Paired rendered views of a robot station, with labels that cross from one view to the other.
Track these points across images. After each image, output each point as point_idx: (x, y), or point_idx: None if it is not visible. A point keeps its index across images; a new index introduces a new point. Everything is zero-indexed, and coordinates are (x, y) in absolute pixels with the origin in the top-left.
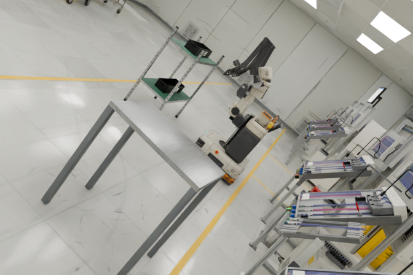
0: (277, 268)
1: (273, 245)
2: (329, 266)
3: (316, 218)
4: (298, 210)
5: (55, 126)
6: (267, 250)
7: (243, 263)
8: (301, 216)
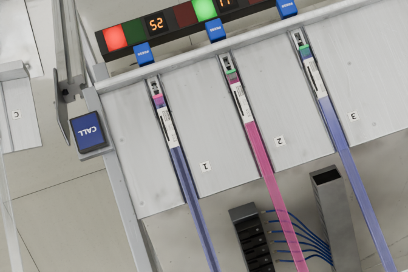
0: None
1: (67, 30)
2: (170, 245)
3: (115, 188)
4: (231, 51)
5: None
6: (70, 14)
7: None
8: (70, 124)
